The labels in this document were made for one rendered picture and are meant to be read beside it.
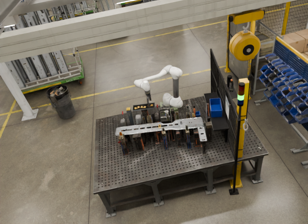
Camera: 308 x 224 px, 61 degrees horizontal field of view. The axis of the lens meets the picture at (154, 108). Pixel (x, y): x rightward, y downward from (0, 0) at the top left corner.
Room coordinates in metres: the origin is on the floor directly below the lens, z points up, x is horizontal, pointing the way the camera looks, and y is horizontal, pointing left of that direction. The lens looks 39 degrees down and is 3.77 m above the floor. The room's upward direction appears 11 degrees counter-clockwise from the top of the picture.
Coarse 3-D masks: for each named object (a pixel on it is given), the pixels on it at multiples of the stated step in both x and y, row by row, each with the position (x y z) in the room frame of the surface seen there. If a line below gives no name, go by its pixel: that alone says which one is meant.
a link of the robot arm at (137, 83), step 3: (162, 69) 3.67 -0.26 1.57; (162, 72) 3.60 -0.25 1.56; (165, 72) 3.61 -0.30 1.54; (156, 75) 3.54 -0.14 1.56; (159, 75) 3.54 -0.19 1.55; (162, 75) 3.57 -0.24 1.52; (144, 78) 3.51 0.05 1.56; (147, 78) 3.51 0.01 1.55; (150, 78) 3.51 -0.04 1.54; (153, 78) 3.52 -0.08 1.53; (135, 81) 3.45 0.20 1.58; (138, 81) 3.42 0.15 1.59; (141, 81) 3.41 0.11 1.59; (135, 84) 3.42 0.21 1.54; (138, 84) 3.37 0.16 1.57; (138, 87) 3.39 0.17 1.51
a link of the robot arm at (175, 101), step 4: (172, 68) 3.61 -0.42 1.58; (176, 68) 3.59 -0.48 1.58; (172, 72) 3.57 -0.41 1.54; (176, 72) 3.53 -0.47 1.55; (180, 72) 3.52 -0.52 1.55; (172, 76) 3.57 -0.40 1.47; (176, 76) 3.52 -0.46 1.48; (180, 76) 3.52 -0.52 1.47; (176, 80) 3.55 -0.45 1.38; (176, 84) 3.55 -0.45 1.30; (176, 88) 3.54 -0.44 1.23; (176, 92) 3.54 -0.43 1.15; (172, 96) 3.60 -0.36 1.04; (176, 96) 3.54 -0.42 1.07; (172, 100) 3.55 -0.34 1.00; (176, 100) 3.51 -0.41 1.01; (180, 100) 3.53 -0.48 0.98; (172, 104) 3.54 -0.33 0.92; (176, 104) 3.49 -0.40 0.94; (180, 104) 3.47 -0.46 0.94
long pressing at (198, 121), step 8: (176, 120) 3.02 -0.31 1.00; (184, 120) 2.98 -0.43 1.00; (192, 120) 2.95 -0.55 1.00; (200, 120) 2.91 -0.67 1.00; (120, 128) 3.10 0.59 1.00; (128, 128) 3.06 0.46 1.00; (136, 128) 3.02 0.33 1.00; (152, 128) 2.95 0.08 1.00; (160, 128) 2.92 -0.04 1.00; (168, 128) 2.88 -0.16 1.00; (176, 128) 2.85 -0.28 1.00; (184, 128) 2.82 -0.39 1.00; (192, 128) 2.79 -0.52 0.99
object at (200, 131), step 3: (198, 129) 2.73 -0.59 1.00; (201, 129) 2.72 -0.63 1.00; (204, 129) 2.70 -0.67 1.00; (198, 132) 2.67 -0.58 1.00; (201, 132) 2.66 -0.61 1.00; (204, 132) 2.65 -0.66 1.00; (201, 135) 2.60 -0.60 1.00; (204, 135) 2.59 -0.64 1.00; (201, 138) 2.55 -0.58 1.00; (204, 138) 2.53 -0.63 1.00
